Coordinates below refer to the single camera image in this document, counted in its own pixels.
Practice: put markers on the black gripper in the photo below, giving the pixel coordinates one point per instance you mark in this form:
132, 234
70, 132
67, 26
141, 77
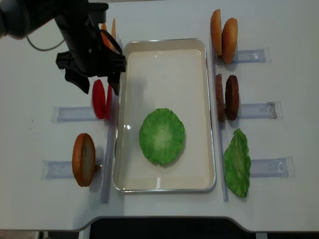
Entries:
88, 56

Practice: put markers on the placed red tomato slice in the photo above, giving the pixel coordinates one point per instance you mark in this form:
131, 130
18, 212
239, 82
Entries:
108, 103

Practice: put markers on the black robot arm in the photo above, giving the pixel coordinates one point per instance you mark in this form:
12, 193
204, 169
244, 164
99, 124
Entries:
20, 18

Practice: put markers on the remaining red tomato slice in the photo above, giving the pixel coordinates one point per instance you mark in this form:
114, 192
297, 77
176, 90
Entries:
98, 99

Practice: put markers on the outer orange cheese slice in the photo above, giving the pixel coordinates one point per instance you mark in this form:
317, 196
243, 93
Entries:
105, 39

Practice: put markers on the orange cheese slice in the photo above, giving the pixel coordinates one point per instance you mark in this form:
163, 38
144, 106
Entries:
105, 39
113, 30

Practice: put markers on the inner orange cheese slice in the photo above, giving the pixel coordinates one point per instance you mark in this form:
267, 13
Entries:
113, 30

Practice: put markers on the flat green lettuce leaf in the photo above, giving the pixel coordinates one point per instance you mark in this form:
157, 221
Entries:
162, 136

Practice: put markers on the inner brown meat patty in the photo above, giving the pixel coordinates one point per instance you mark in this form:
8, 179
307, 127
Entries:
219, 97

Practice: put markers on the brown meat patty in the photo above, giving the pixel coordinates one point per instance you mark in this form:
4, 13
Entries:
219, 97
232, 97

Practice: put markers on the outer brown meat patty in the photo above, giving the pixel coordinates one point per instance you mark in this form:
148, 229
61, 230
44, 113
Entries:
232, 97

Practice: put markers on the standing green lettuce leaf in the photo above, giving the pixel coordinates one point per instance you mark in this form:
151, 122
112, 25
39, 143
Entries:
237, 164

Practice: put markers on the bottom bun half standing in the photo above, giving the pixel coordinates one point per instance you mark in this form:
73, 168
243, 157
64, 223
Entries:
83, 159

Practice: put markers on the left long clear divider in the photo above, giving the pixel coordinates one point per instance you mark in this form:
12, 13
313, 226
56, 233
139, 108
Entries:
111, 141

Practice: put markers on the long clear divider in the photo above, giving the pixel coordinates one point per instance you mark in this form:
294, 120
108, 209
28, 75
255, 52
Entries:
111, 141
225, 195

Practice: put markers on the white metal tray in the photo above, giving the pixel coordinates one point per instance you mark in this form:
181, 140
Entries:
169, 74

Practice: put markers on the inner top bun half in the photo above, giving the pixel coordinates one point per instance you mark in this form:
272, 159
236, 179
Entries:
215, 32

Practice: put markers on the outer top bun half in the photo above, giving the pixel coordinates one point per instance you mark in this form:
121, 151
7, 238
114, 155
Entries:
229, 40

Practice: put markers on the right long clear divider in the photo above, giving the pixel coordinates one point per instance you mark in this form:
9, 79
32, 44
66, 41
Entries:
225, 195

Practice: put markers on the clear tomato holder rail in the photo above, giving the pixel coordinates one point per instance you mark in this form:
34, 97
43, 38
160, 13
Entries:
73, 114

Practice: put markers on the clear bottom bun holder rail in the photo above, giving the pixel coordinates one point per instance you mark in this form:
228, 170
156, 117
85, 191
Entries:
56, 170

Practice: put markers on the clear bun holder rail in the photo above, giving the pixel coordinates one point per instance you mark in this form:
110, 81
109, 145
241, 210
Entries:
56, 170
261, 55

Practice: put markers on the clear patty holder rail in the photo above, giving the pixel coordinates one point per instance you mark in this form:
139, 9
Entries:
268, 110

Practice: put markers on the clear lettuce holder rail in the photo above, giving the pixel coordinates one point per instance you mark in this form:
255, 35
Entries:
280, 167

